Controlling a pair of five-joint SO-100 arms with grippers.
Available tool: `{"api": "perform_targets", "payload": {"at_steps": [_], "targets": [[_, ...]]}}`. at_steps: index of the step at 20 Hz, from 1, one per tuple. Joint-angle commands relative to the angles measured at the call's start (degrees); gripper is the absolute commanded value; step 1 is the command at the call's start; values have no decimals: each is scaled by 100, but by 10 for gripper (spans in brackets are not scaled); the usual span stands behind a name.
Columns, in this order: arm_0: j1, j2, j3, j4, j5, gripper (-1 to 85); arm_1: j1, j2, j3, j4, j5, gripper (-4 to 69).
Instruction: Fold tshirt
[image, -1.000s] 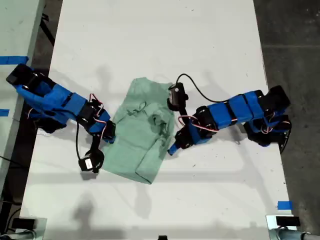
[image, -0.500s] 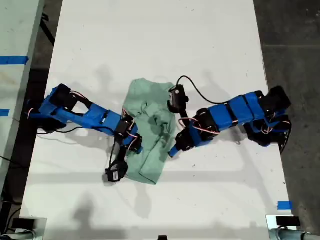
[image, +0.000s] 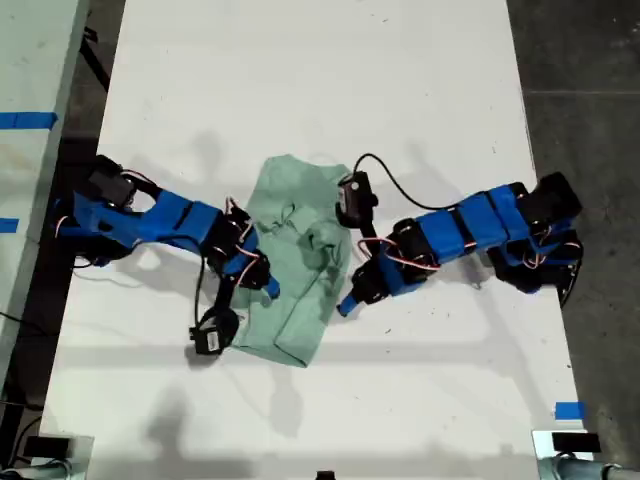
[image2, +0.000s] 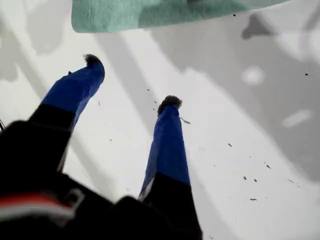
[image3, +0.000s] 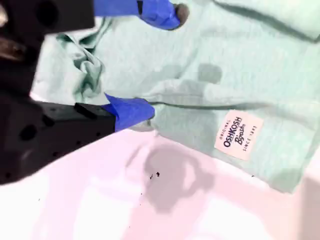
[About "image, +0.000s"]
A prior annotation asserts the shiny metal plate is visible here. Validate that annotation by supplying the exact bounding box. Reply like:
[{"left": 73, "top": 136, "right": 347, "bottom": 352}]
[
  {"left": 38, "top": 434, "right": 96, "bottom": 480},
  {"left": 530, "top": 428, "right": 602, "bottom": 480}
]

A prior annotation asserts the black camera box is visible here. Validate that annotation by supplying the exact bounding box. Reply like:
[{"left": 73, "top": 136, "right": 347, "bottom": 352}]
[
  {"left": 333, "top": 169, "right": 379, "bottom": 229},
  {"left": 188, "top": 308, "right": 243, "bottom": 357}
]

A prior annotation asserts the blue tape rectangle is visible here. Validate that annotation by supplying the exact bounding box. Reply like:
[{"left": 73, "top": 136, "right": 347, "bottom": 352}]
[{"left": 554, "top": 401, "right": 586, "bottom": 421}]

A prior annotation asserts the short black camera stalk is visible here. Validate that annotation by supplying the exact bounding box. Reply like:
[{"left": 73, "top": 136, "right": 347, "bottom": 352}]
[
  {"left": 357, "top": 219, "right": 381, "bottom": 256},
  {"left": 212, "top": 274, "right": 236, "bottom": 316}
]

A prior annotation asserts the black metal table leg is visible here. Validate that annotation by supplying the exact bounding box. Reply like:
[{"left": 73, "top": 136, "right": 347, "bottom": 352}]
[{"left": 79, "top": 24, "right": 112, "bottom": 94}]

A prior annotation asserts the grey metal pipe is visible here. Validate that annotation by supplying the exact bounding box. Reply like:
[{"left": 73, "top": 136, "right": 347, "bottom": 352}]
[
  {"left": 542, "top": 455, "right": 640, "bottom": 480},
  {"left": 0, "top": 459, "right": 72, "bottom": 480}
]

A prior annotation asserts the small black box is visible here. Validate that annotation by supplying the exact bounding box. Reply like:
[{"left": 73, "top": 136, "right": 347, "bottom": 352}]
[
  {"left": 551, "top": 432, "right": 601, "bottom": 455},
  {"left": 23, "top": 435, "right": 72, "bottom": 458}
]

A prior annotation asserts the long blue tape strip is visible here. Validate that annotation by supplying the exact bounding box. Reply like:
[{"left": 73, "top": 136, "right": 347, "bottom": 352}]
[{"left": 0, "top": 112, "right": 59, "bottom": 130}]

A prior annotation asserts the pale side table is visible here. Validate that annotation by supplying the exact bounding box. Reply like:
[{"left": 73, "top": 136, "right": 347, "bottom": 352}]
[{"left": 0, "top": 0, "right": 92, "bottom": 386}]

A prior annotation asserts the pale green T-shirt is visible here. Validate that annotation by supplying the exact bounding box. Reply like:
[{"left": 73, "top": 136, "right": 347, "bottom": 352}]
[{"left": 227, "top": 153, "right": 354, "bottom": 370}]

